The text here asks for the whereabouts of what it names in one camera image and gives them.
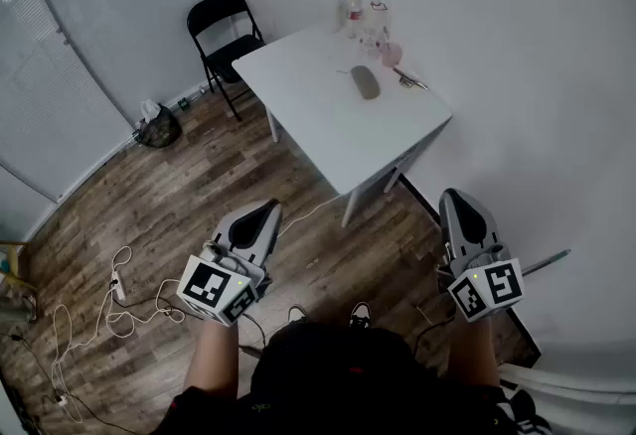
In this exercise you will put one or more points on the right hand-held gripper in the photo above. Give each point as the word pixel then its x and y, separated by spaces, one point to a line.
pixel 497 286

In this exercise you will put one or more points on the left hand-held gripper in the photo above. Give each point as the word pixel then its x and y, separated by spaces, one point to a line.
pixel 205 288

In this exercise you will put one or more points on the grey oval pouch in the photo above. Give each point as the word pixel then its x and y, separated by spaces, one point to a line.
pixel 365 83

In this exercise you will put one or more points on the person's right forearm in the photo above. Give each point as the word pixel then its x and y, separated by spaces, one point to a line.
pixel 474 353

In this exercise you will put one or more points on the person's left forearm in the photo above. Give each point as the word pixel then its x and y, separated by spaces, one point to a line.
pixel 213 358

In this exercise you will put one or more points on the teal rod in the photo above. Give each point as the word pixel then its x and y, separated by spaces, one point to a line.
pixel 546 261

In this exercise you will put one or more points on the person's left shoe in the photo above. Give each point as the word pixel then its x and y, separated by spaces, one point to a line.
pixel 297 312

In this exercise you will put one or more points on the person's shoe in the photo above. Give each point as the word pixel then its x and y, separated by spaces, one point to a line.
pixel 360 314
pixel 297 312

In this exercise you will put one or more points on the person's right shoe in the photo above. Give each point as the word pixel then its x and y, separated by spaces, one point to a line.
pixel 360 314

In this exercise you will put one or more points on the person's black shirt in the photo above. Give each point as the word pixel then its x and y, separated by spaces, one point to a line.
pixel 338 373

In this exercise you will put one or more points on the black bag on floor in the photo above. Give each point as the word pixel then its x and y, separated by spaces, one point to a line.
pixel 160 129

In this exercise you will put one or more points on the white plug adapter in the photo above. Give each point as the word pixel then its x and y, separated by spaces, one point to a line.
pixel 61 399

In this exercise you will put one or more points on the small green device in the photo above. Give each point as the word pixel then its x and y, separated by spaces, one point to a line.
pixel 183 103

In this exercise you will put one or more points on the white plastic bag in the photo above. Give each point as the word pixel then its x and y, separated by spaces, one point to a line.
pixel 149 110

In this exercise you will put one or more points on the wooden shelf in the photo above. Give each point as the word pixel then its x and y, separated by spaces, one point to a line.
pixel 12 274

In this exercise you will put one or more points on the white table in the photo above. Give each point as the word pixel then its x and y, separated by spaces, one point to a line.
pixel 338 125

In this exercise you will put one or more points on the metal hand tool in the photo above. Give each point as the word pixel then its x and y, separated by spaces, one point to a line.
pixel 410 78

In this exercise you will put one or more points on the black folding chair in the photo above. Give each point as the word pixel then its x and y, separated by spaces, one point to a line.
pixel 233 53

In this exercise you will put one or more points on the pink translucent cup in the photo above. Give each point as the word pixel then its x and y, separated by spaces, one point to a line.
pixel 391 54

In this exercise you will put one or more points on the large clear plastic bottle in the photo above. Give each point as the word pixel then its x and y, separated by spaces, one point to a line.
pixel 380 23

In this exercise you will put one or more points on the small clear red-label bottle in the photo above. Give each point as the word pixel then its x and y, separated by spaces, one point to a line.
pixel 354 17

